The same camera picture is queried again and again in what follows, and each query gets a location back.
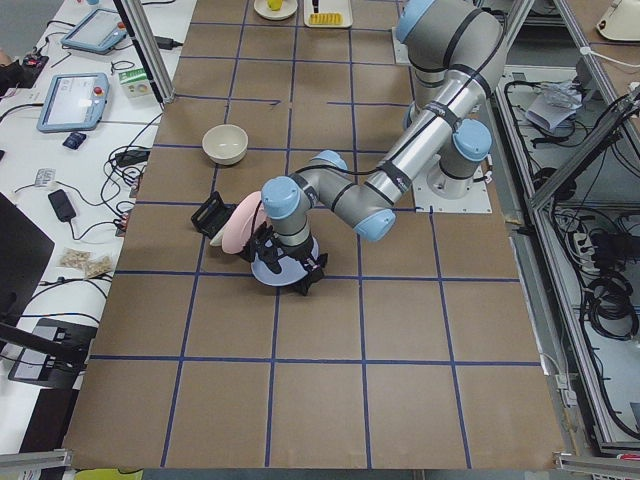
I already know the black monitor stand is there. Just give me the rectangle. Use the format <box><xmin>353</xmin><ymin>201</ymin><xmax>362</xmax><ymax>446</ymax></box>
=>
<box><xmin>1</xmin><ymin>196</ymin><xmax>97</xmax><ymax>389</ymax></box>

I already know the white ceramic bowl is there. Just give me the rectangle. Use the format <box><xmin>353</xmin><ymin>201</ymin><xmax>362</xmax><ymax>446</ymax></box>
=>
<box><xmin>202</xmin><ymin>124</ymin><xmax>248</xmax><ymax>166</ymax></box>

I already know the near blue teach pendant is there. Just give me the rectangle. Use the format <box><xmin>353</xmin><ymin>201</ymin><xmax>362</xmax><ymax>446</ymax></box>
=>
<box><xmin>37</xmin><ymin>72</ymin><xmax>110</xmax><ymax>133</ymax></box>

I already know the aluminium frame post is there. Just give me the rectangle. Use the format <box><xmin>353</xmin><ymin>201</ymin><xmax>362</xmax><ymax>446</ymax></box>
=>
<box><xmin>114</xmin><ymin>0</ymin><xmax>175</xmax><ymax>105</ymax></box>

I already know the white rectangular tray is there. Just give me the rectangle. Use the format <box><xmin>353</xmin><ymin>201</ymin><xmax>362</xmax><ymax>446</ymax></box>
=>
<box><xmin>303</xmin><ymin>0</ymin><xmax>353</xmax><ymax>28</ymax></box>

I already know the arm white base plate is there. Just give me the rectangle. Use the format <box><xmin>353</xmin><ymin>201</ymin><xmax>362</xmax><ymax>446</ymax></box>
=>
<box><xmin>412</xmin><ymin>173</ymin><xmax>492</xmax><ymax>214</ymax></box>
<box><xmin>393</xmin><ymin>41</ymin><xmax>410</xmax><ymax>66</ymax></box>

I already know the sliced yellow bread loaf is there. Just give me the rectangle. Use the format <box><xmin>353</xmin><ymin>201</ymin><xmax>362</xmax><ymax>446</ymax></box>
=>
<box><xmin>308</xmin><ymin>12</ymin><xmax>343</xmax><ymax>27</ymax></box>

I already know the cream white plate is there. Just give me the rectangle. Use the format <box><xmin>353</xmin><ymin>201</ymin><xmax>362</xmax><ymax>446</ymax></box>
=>
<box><xmin>209</xmin><ymin>230</ymin><xmax>224</xmax><ymax>247</ymax></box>

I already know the green white small box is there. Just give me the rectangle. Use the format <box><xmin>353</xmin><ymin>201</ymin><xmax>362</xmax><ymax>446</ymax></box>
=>
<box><xmin>118</xmin><ymin>68</ymin><xmax>152</xmax><ymax>98</ymax></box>

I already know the far blue teach pendant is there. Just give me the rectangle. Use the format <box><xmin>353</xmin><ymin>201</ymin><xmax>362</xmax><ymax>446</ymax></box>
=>
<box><xmin>60</xmin><ymin>8</ymin><xmax>127</xmax><ymax>54</ymax></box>

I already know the black dish rack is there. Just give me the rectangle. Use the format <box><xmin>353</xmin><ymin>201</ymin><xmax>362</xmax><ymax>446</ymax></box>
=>
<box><xmin>190</xmin><ymin>190</ymin><xmax>330</xmax><ymax>297</ymax></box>

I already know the yellow lemon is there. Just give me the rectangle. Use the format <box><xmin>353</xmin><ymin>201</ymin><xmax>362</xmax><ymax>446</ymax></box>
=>
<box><xmin>267</xmin><ymin>0</ymin><xmax>283</xmax><ymax>11</ymax></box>

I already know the pink plate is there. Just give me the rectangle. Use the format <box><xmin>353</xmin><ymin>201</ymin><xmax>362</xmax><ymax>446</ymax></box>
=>
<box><xmin>221</xmin><ymin>191</ymin><xmax>267</xmax><ymax>254</ymax></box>

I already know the black power adapter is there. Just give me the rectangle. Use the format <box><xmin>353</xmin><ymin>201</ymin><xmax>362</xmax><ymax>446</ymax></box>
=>
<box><xmin>48</xmin><ymin>189</ymin><xmax>76</xmax><ymax>223</ymax></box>

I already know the blue teach pendant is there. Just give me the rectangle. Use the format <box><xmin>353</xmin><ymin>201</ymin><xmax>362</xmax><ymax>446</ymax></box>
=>
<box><xmin>60</xmin><ymin>8</ymin><xmax>127</xmax><ymax>54</ymax></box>
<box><xmin>37</xmin><ymin>72</ymin><xmax>110</xmax><ymax>133</ymax></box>

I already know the blue plate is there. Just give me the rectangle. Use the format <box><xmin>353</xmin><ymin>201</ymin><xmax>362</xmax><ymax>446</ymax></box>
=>
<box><xmin>251</xmin><ymin>247</ymin><xmax>309</xmax><ymax>287</ymax></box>

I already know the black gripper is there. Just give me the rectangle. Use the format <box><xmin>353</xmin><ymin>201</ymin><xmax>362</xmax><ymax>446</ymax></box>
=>
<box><xmin>249</xmin><ymin>225</ymin><xmax>323</xmax><ymax>273</ymax></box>

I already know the round cream plate with lemon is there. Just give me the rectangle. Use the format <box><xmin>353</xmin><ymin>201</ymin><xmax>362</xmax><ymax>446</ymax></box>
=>
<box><xmin>253</xmin><ymin>0</ymin><xmax>298</xmax><ymax>21</ymax></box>

